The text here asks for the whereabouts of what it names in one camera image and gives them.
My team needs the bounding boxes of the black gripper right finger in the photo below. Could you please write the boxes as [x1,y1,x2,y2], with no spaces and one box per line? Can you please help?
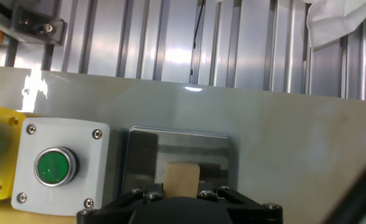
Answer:
[198,185,283,224]

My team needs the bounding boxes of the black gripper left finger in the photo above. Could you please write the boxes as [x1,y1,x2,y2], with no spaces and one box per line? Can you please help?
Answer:
[76,183,165,224]

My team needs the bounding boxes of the small wooden block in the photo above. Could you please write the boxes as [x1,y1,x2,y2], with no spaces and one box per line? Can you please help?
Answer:
[163,161,201,199]

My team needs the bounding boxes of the grey box green button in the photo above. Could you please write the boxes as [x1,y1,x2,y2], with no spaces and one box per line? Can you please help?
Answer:
[11,117,111,217]

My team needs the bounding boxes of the yellow box green mushroom button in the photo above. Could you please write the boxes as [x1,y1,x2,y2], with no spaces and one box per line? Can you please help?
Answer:
[0,104,27,200]

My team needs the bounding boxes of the white crumpled tissue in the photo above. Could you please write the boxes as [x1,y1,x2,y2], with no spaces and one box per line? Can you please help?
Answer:
[306,0,366,52]

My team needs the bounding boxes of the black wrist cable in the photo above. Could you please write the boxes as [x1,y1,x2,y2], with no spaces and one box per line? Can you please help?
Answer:
[321,149,366,224]

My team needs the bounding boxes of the dark frame corner bracket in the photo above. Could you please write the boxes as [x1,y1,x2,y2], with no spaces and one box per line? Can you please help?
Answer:
[10,6,66,46]

